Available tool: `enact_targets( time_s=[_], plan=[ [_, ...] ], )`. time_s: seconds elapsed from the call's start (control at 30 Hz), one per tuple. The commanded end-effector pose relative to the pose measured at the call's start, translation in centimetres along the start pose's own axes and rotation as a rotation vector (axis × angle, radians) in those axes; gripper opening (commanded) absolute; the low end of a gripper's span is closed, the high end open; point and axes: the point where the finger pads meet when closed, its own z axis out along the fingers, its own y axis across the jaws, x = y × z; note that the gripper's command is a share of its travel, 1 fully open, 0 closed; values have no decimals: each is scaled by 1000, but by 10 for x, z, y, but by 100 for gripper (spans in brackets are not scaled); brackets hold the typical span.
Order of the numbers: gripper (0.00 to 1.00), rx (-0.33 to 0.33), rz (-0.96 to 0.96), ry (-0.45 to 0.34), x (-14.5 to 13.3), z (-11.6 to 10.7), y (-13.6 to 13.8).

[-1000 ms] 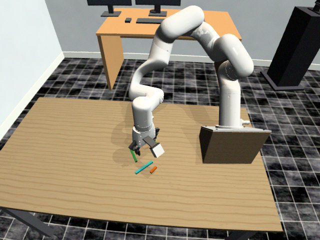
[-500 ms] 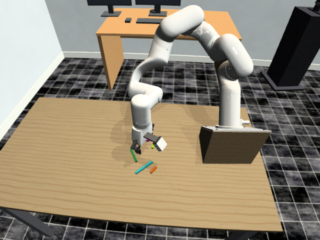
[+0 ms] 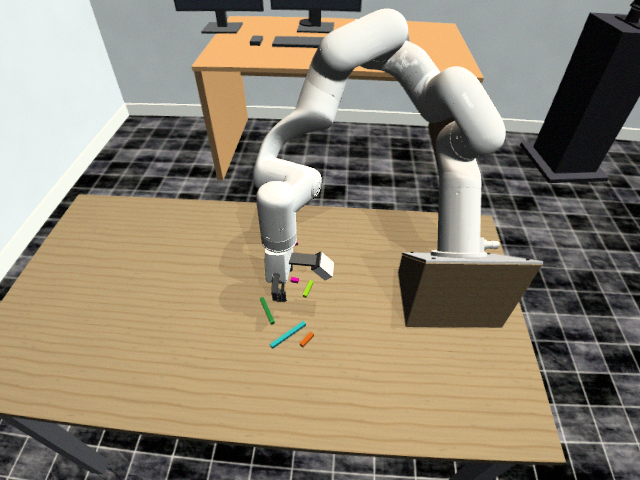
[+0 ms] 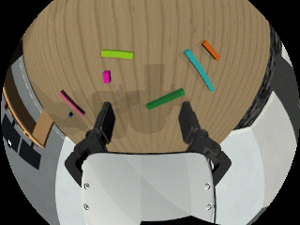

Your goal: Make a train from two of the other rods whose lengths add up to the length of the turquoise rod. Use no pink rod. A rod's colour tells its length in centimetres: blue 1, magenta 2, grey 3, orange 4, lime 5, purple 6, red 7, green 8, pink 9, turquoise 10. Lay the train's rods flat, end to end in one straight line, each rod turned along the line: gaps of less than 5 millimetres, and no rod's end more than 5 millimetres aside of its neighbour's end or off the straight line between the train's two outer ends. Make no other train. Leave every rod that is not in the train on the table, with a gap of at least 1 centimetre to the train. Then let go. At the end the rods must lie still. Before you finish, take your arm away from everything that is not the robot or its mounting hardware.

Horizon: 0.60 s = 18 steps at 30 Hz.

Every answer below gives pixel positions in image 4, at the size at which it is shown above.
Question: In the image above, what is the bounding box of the orange rod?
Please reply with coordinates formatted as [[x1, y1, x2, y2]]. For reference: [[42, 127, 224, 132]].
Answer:
[[201, 40, 220, 60]]

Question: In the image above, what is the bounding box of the small magenta block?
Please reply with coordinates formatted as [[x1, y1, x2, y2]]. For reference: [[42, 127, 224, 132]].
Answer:
[[103, 70, 111, 83]]

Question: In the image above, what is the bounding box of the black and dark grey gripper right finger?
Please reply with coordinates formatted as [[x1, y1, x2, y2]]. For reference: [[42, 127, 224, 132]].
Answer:
[[178, 101, 232, 187]]

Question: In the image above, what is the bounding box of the turquoise rod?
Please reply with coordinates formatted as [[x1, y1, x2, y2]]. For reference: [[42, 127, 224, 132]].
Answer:
[[183, 49, 215, 93]]

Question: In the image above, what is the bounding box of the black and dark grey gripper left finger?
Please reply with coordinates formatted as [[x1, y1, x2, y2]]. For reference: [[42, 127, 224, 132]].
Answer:
[[65, 102, 115, 187]]

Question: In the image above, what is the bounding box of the pink rod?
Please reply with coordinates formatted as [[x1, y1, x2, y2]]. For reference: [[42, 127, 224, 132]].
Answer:
[[59, 89, 85, 116]]

